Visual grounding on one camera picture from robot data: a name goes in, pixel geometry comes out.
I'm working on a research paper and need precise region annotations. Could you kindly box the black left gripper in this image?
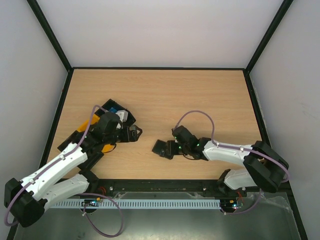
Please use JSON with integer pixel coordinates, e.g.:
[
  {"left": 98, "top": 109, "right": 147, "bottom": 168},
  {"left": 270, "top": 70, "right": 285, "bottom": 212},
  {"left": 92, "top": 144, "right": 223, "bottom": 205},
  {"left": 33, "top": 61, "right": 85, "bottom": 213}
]
[{"left": 104, "top": 125, "right": 143, "bottom": 146}]

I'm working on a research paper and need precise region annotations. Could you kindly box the black leather card holder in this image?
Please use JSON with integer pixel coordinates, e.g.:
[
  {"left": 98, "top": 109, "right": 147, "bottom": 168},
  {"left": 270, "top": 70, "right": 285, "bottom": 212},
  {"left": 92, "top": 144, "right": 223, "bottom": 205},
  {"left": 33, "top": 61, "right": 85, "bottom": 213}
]
[{"left": 152, "top": 139, "right": 167, "bottom": 157}]

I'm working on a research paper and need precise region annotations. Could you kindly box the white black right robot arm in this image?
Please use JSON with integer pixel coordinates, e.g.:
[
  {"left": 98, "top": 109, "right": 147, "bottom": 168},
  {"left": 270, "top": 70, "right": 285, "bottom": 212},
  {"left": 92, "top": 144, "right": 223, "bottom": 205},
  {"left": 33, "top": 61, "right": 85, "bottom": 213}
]
[{"left": 152, "top": 126, "right": 289, "bottom": 196}]

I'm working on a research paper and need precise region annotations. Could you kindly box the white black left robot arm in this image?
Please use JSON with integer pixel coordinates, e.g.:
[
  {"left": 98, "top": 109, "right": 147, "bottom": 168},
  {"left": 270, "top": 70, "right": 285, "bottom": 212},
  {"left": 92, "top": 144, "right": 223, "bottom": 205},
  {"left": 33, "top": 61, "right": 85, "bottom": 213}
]
[{"left": 4, "top": 110, "right": 143, "bottom": 228}]

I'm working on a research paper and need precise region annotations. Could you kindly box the blue credit card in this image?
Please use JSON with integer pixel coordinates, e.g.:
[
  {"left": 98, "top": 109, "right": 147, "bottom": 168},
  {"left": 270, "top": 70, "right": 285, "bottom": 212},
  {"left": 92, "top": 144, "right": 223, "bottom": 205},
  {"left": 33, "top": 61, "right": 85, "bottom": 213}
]
[{"left": 108, "top": 107, "right": 118, "bottom": 113}]

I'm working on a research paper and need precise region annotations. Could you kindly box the yellow middle sorting bin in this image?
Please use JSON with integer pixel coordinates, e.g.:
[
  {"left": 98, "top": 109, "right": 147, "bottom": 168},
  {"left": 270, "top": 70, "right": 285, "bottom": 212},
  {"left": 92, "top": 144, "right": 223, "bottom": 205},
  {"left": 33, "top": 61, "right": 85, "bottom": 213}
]
[{"left": 77, "top": 113, "right": 116, "bottom": 154}]

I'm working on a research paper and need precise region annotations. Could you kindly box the black far sorting bin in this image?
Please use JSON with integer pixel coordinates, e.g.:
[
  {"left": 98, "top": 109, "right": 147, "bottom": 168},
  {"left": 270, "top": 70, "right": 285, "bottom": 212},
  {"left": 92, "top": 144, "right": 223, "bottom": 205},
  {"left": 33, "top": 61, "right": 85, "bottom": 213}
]
[{"left": 101, "top": 98, "right": 136, "bottom": 127}]

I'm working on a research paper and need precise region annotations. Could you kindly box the black sorting bin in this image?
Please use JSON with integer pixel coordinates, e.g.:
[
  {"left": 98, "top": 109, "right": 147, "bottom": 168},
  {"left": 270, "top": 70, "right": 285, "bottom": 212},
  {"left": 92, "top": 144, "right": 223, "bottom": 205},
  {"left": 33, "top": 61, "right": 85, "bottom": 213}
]
[
  {"left": 56, "top": 129, "right": 105, "bottom": 173},
  {"left": 101, "top": 98, "right": 136, "bottom": 127}
]

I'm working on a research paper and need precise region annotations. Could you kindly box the black near sorting bin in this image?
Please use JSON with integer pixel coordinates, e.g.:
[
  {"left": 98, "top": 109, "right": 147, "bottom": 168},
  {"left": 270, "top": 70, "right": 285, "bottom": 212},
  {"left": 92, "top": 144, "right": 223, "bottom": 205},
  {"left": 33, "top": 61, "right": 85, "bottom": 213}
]
[{"left": 56, "top": 129, "right": 105, "bottom": 173}]

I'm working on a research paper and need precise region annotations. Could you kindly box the left controller circuit board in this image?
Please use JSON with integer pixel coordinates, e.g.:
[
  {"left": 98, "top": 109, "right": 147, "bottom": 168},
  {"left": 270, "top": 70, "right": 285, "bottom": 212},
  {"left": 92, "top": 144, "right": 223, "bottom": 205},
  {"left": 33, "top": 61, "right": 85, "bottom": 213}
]
[{"left": 81, "top": 197, "right": 103, "bottom": 207}]

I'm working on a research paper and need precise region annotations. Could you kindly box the controller circuit board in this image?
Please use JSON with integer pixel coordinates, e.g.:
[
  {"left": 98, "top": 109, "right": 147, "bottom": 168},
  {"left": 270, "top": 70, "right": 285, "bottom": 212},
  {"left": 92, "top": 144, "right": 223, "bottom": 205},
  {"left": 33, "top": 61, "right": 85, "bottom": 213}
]
[
  {"left": 220, "top": 198, "right": 245, "bottom": 209},
  {"left": 81, "top": 197, "right": 103, "bottom": 207}
]

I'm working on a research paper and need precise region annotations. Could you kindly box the right controller circuit board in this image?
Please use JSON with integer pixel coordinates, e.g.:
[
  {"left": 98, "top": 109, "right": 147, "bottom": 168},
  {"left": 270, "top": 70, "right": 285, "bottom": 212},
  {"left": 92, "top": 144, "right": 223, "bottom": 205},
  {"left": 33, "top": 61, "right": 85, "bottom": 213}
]
[{"left": 220, "top": 198, "right": 245, "bottom": 209}]

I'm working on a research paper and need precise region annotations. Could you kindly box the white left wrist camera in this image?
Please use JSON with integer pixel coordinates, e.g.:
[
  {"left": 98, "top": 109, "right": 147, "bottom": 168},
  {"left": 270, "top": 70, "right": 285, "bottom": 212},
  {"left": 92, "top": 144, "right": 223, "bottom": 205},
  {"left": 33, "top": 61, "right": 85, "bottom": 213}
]
[{"left": 115, "top": 110, "right": 129, "bottom": 123}]

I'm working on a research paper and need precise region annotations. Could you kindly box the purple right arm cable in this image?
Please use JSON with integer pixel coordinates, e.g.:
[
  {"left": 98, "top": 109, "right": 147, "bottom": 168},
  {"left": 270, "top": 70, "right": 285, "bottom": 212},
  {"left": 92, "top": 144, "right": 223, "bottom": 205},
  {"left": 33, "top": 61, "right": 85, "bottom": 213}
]
[{"left": 176, "top": 110, "right": 291, "bottom": 216}]

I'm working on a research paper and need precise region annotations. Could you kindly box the light blue slotted cable duct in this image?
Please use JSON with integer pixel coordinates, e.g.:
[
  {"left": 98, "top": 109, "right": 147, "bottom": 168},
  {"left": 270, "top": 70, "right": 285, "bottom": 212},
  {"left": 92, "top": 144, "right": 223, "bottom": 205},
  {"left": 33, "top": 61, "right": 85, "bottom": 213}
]
[{"left": 52, "top": 198, "right": 221, "bottom": 210}]

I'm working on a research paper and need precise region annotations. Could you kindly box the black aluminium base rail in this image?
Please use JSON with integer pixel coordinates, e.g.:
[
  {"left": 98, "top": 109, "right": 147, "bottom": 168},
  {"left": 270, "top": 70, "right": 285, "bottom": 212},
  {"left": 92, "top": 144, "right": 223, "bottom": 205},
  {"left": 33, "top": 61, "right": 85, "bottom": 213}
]
[{"left": 26, "top": 177, "right": 291, "bottom": 200}]

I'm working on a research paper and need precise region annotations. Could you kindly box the black cage frame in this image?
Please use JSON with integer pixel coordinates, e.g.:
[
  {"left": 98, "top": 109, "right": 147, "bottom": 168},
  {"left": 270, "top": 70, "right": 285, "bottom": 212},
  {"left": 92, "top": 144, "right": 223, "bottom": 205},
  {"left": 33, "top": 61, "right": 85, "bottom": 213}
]
[{"left": 4, "top": 0, "right": 309, "bottom": 240}]

